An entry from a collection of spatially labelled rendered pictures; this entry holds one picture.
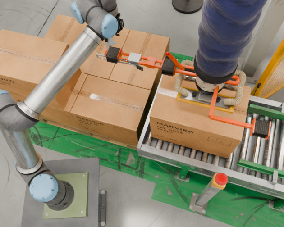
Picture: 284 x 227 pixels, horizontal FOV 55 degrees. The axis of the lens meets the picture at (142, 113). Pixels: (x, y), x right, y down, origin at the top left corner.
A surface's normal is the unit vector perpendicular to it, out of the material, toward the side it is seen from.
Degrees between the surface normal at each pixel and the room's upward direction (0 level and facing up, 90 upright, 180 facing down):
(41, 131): 0
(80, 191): 4
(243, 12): 71
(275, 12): 90
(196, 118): 0
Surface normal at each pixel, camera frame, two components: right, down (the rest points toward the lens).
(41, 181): -0.07, -0.40
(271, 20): -0.31, 0.87
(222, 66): -0.03, 0.76
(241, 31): 0.33, 0.70
